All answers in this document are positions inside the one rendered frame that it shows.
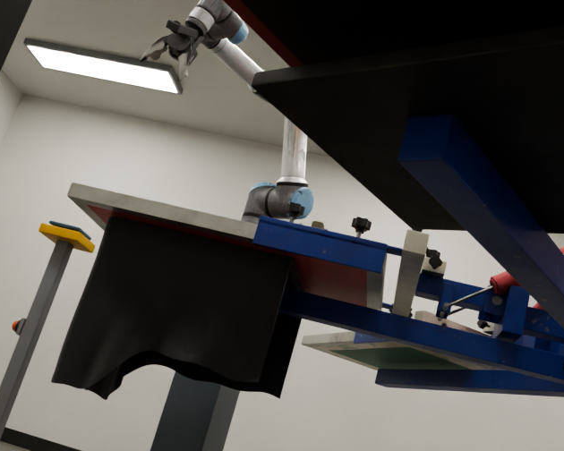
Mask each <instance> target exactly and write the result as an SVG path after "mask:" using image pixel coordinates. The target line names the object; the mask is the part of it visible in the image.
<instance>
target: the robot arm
mask: <svg viewBox="0 0 564 451"><path fill-rule="evenodd" d="M185 25H186V26H185ZM185 25H183V24H181V23H180V22H179V21H170V20H168V21H167V25H166V27H167V28H168V29H170V30H171V31H172V32H173V33H171V34H170V35H168V36H164V37H162V38H160V39H158V40H157V41H156V42H155V43H154V44H152V45H151V47H150V48H149V49H148V50H147V51H146V52H145V53H144V55H143V56H142V57H141V59H140V60H141V62H142V61H145V60H147V59H148V58H149V57H150V58H152V59H153V60H158V59H159V58H160V56H161V54H162V53H164V52H166V51H167V45H169V47H168V49H169V50H168V53H169V55H171V57H172V58H174V59H175V60H177V61H179V62H180V65H179V67H178V68H179V72H178V74H177V76H178V82H180V81H181V80H182V79H183V77H184V76H185V77H188V70H187V69H188V66H190V64H191V63H192V61H193V60H194V59H195V57H196V56H197V55H198V52H197V50H196V48H197V47H198V45H199V44H202V45H204V46H205V47H206V48H207V49H208V50H209V51H210V52H211V53H212V54H213V55H215V56H216V57H217V58H218V59H219V60H220V61H221V62H223V63H224V64H225V65H226V66H227V67H228V68H230V69H231V70H232V71H233V72H234V73H235V74H236V75H238V76H239V77H240V78H241V79H242V80H243V81H244V82H246V83H247V84H248V88H249V90H250V91H251V92H252V93H253V94H255V95H256V96H257V97H259V98H261V99H262V100H264V101H266V102H268V103H269V101H268V100H267V99H266V98H264V97H263V96H262V95H261V94H260V93H259V92H258V91H256V90H255V89H254V88H253V87H252V80H253V77H254V74H255V73H257V72H264V71H267V70H264V69H261V68H260V67H259V66H258V65H257V64H256V63H255V62H254V61H253V60H252V59H250V58H249V57H248V56H247V55H246V54H245V53H244V52H243V51H242V50H241V49H240V48H239V47H237V46H236V44H239V43H241V42H243V41H244V40H245V39H246V37H247V35H248V32H249V30H248V28H247V27H246V25H245V24H244V21H242V19H241V18H240V17H239V16H238V15H237V14H236V13H235V12H234V11H233V10H232V9H231V8H230V7H229V6H228V5H227V4H226V3H225V2H224V1H223V0H200V2H199V3H198V4H197V5H196V7H195V8H194V9H193V11H192V12H191V14H190V15H189V16H188V18H187V20H186V21H185ZM193 55H194V58H193V59H192V56H193ZM191 59H192V60H191ZM190 60H191V62H190ZM306 143H307V135H306V134H304V133H303V132H302V131H301V130H300V129H299V128H298V127H296V126H295V125H294V124H293V123H292V122H291V121H290V120H288V119H287V118H286V117H285V128H284V142H283V157H282V170H281V178H280V179H279V180H278V181H277V184H274V183H268V182H259V183H256V184H254V185H253V186H252V188H251V190H250V192H249V194H248V200H247V202H246V205H245V208H244V213H243V216H242V219H241V221H244V222H249V223H253V224H257V225H258V223H259V220H260V217H261V216H265V217H272V218H276V219H290V217H289V213H286V212H285V210H286V204H287V203H290V202H293V203H299V204H301V206H303V207H305V210H304V213H303V216H300V217H297V219H303V218H306V217H307V216H308V215H309V214H310V213H311V211H312V207H313V202H314V197H313V195H312V191H311V190H310V189H309V188H308V183H307V182H306V181H305V180H304V172H305V158H306ZM295 220H296V219H295Z"/></svg>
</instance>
